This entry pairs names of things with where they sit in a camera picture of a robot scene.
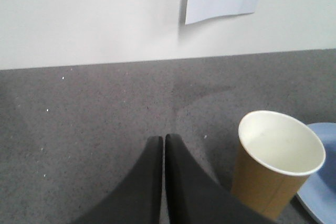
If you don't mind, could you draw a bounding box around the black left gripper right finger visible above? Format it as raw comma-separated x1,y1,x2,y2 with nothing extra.
165,134,272,223

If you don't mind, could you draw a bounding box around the brown paper cup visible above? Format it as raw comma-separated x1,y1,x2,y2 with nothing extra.
231,110,326,220

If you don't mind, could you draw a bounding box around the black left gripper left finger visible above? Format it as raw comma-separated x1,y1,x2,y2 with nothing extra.
73,136,163,223

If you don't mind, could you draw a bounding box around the light blue plate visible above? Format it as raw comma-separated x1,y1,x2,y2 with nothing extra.
297,123,335,223

